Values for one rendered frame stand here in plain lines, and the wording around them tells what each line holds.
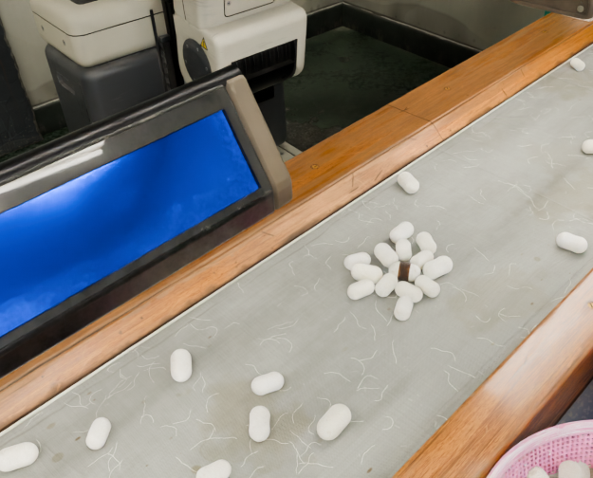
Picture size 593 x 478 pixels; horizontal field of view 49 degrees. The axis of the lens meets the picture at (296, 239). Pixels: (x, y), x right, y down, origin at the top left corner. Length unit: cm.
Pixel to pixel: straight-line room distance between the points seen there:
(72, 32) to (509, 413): 114
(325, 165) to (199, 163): 59
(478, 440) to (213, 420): 24
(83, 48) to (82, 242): 118
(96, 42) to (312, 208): 77
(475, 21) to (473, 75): 176
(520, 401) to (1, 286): 47
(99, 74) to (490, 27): 182
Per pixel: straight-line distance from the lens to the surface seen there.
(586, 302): 74
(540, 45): 131
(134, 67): 152
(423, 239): 79
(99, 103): 151
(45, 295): 30
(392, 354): 68
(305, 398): 64
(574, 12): 63
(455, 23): 299
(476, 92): 111
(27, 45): 268
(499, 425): 61
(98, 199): 31
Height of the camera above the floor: 125
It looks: 39 degrees down
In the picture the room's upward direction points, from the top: 3 degrees counter-clockwise
